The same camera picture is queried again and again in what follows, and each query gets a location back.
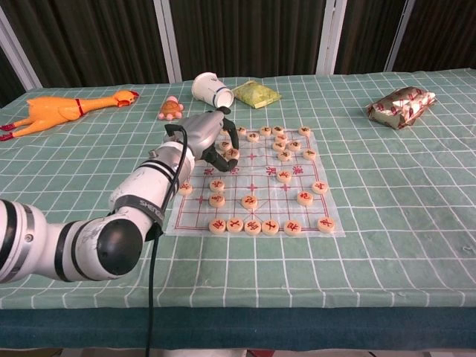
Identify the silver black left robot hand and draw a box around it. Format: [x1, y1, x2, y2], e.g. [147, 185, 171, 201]
[173, 110, 241, 174]

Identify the orange pink turtle toy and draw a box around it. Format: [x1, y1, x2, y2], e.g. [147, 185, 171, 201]
[157, 95, 186, 122]

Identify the white paper cup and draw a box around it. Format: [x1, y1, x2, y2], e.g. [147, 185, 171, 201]
[191, 72, 235, 112]

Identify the green snack bag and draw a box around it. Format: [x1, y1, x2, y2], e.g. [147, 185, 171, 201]
[231, 81, 283, 109]

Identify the translucent xiangqi board sheet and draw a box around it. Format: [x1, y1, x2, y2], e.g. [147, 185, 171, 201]
[164, 128, 347, 239]

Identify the dark pleated curtain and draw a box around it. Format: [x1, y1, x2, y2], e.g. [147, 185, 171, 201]
[0, 0, 476, 103]

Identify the yellow rubber chicken toy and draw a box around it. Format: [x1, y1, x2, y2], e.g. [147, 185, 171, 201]
[0, 89, 141, 143]

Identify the green checkered tablecloth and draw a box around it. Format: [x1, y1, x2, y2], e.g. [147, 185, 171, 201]
[0, 68, 476, 310]

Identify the gold red foil snack bag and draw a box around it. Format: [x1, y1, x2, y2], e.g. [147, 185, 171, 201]
[365, 86, 437, 131]

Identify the dark teal table skirt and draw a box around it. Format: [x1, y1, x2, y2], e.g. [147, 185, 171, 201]
[0, 306, 476, 353]

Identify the white frame post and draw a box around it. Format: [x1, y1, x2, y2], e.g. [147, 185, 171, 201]
[0, 5, 42, 91]
[152, 0, 184, 84]
[384, 0, 417, 72]
[315, 0, 348, 75]

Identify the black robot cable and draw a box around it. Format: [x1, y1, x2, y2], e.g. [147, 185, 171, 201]
[144, 123, 191, 357]

